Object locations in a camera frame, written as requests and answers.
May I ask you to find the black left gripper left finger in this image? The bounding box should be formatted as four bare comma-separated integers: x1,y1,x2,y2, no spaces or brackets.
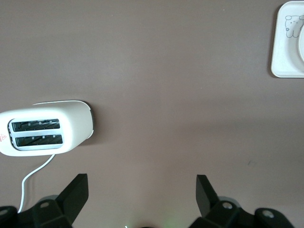
32,174,89,228

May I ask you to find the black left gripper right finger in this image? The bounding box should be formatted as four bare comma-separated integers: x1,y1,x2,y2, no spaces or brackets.
190,175,239,228

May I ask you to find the white round lid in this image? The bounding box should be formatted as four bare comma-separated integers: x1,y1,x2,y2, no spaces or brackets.
296,28,304,63

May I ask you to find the white two-slot toaster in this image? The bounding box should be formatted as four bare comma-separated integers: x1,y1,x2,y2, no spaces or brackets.
0,99,95,157

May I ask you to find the cream rabbit print tray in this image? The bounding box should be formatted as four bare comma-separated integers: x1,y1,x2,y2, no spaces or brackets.
270,0,304,78

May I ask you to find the white toaster power cable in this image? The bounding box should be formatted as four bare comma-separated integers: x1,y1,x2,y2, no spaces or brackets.
17,153,57,213

